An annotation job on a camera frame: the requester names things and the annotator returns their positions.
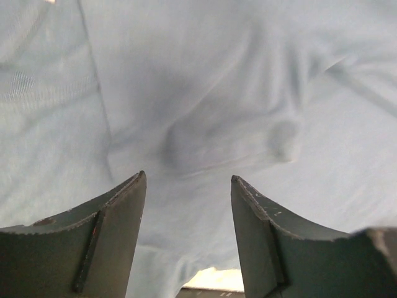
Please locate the teal blue t shirt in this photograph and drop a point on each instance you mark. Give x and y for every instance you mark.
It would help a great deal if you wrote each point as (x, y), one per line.
(297, 97)

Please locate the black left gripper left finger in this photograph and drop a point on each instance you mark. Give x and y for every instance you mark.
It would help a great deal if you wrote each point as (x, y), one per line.
(86, 251)

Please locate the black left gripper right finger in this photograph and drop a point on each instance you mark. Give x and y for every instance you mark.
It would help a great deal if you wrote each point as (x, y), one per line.
(282, 254)

